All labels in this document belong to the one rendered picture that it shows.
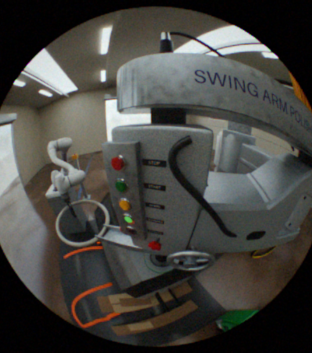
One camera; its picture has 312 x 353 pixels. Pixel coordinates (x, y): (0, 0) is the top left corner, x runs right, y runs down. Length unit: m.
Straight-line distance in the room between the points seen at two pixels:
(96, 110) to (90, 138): 1.74
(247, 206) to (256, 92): 0.25
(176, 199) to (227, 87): 0.24
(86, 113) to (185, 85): 7.47
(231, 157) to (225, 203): 0.58
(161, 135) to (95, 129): 7.32
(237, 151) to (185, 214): 0.64
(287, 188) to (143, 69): 0.43
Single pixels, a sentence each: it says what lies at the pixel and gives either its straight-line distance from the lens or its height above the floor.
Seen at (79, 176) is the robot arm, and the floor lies 1.21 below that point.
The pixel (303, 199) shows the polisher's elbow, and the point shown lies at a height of 1.43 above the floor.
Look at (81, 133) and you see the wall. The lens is 7.64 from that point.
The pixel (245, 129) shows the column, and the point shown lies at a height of 1.59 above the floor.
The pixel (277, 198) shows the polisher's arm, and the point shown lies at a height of 1.44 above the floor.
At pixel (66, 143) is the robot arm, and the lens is 1.42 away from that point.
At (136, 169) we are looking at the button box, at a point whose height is 1.49.
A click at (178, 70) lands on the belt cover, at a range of 0.22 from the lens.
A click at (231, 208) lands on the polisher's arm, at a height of 1.40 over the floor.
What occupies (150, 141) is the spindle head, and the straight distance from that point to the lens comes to 0.21.
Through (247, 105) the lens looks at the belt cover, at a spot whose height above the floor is 1.62.
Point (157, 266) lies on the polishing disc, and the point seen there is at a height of 0.88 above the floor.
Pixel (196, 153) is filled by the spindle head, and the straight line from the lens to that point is 0.20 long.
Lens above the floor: 1.58
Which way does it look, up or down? 27 degrees down
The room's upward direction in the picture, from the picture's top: 1 degrees counter-clockwise
